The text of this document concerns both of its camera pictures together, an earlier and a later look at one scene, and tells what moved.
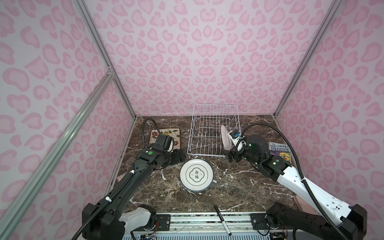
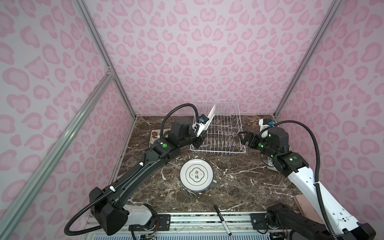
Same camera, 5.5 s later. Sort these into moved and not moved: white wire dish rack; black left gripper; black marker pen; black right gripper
Moved: black left gripper; black right gripper
Not moved: white wire dish rack; black marker pen
